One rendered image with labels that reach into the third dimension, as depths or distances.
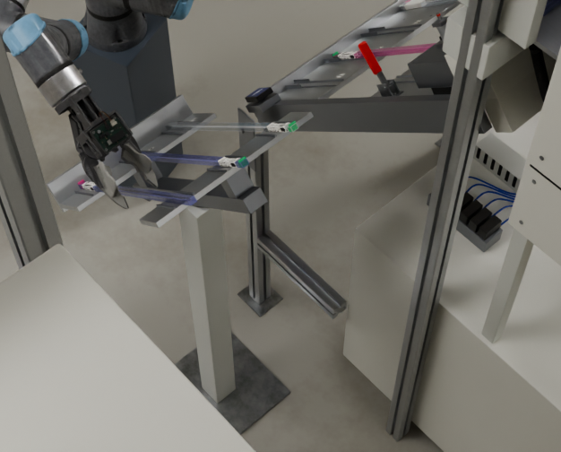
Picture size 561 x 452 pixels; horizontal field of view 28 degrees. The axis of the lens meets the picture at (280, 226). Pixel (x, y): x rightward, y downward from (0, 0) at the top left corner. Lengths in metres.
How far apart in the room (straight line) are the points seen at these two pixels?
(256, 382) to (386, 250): 0.67
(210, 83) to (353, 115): 1.35
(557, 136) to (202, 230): 0.76
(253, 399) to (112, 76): 0.85
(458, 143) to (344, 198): 1.36
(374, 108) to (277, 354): 1.03
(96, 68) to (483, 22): 1.38
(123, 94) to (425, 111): 1.09
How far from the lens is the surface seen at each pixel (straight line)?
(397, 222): 2.31
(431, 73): 1.86
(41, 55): 1.95
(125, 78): 2.71
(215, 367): 2.60
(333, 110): 2.08
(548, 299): 2.26
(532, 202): 1.79
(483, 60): 1.61
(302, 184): 3.11
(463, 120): 1.72
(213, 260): 2.23
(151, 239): 3.03
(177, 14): 2.55
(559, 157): 1.68
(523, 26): 1.55
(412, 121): 1.90
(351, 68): 2.28
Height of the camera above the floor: 2.52
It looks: 56 degrees down
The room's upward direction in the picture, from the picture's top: straight up
